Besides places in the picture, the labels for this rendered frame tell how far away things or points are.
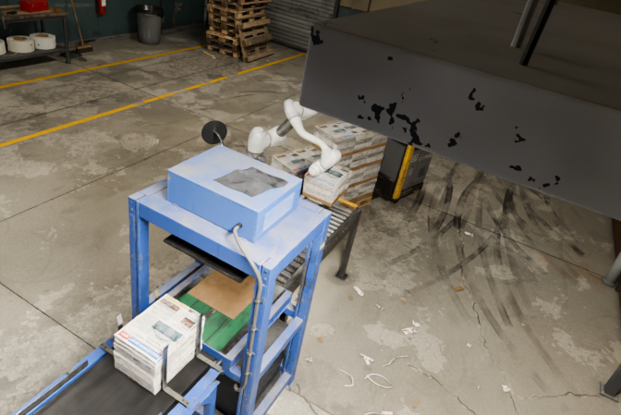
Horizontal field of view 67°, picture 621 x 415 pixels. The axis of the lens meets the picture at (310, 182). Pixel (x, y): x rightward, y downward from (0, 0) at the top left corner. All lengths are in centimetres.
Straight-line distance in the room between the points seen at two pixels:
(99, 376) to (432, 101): 257
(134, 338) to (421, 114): 231
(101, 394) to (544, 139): 256
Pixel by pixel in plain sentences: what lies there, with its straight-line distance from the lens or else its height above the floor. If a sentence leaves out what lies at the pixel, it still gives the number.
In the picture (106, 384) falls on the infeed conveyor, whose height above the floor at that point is 80.
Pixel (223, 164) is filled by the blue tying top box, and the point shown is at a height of 175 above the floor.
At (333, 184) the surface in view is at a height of 115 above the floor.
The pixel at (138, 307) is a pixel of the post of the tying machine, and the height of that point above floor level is 74.
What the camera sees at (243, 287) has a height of 80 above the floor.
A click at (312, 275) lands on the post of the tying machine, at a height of 109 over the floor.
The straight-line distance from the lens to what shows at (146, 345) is 263.
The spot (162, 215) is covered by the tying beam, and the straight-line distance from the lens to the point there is 263.
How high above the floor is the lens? 305
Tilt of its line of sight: 29 degrees down
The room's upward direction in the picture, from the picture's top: 11 degrees clockwise
